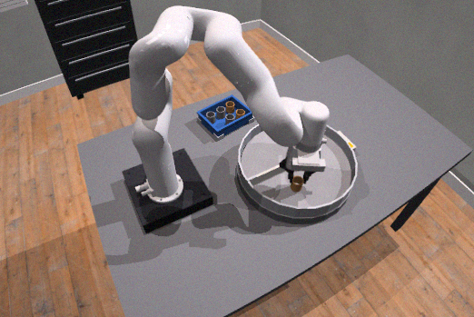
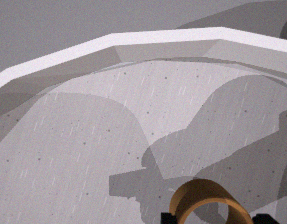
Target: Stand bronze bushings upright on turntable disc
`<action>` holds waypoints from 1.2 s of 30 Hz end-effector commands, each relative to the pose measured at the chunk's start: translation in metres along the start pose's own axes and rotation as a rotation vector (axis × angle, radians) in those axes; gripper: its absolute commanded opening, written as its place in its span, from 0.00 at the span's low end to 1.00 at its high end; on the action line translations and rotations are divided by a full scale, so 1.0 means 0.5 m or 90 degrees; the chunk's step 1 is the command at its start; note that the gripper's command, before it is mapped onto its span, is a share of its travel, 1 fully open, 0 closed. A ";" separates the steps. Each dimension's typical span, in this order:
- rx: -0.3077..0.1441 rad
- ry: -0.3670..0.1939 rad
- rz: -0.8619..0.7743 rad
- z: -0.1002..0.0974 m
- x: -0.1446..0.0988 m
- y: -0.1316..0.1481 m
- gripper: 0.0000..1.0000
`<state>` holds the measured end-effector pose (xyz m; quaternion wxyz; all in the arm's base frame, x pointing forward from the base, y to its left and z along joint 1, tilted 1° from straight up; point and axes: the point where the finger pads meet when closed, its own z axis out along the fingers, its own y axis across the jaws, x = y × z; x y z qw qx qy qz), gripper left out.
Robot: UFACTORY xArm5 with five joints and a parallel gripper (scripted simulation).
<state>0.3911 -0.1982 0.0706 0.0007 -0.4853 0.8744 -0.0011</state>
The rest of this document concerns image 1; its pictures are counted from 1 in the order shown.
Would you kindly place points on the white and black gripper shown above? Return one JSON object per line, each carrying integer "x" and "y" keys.
{"x": 286, "y": 163}

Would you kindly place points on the grey metal bushing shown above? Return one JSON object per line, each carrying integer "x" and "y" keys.
{"x": 210, "y": 116}
{"x": 229, "y": 118}
{"x": 220, "y": 111}

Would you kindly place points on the blue open-top crate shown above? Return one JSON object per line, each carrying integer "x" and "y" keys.
{"x": 220, "y": 127}

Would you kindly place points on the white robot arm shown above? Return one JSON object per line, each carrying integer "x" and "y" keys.
{"x": 287, "y": 121}

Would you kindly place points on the bronze bushing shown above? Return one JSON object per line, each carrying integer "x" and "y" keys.
{"x": 230, "y": 107}
{"x": 296, "y": 187}
{"x": 239, "y": 113}

